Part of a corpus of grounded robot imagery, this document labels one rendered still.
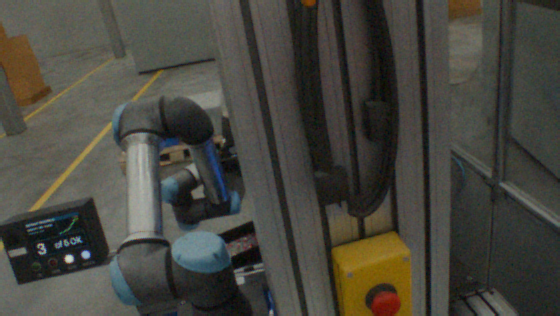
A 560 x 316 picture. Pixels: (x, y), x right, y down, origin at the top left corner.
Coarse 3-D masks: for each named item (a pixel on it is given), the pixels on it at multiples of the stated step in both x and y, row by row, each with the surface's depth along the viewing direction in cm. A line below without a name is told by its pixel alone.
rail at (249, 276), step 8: (256, 264) 151; (240, 272) 150; (248, 272) 148; (256, 272) 148; (264, 272) 148; (248, 280) 148; (264, 280) 150; (264, 288) 151; (152, 304) 145; (160, 304) 146; (168, 304) 146; (176, 304) 147; (144, 312) 146; (152, 312) 148; (160, 312) 147; (168, 312) 148
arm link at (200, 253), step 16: (176, 240) 98; (192, 240) 97; (208, 240) 97; (176, 256) 93; (192, 256) 92; (208, 256) 92; (224, 256) 95; (176, 272) 93; (192, 272) 92; (208, 272) 93; (224, 272) 95; (176, 288) 94; (192, 288) 94; (208, 288) 94; (224, 288) 96; (208, 304) 96
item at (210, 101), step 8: (192, 96) 492; (200, 96) 486; (208, 96) 481; (216, 96) 475; (200, 104) 460; (208, 104) 455; (216, 104) 450; (208, 112) 447; (216, 112) 448; (216, 120) 452; (216, 128) 456
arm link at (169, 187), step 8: (176, 176) 140; (184, 176) 141; (192, 176) 142; (168, 184) 138; (176, 184) 138; (184, 184) 140; (192, 184) 142; (168, 192) 137; (176, 192) 138; (184, 192) 140; (168, 200) 138; (176, 200) 140; (184, 200) 141
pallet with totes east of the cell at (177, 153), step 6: (180, 138) 478; (216, 138) 456; (222, 138) 453; (180, 144) 458; (222, 144) 451; (168, 150) 450; (174, 150) 448; (180, 150) 449; (174, 156) 451; (180, 156) 452; (186, 156) 460; (120, 162) 447; (162, 162) 457; (168, 162) 454; (174, 162) 454
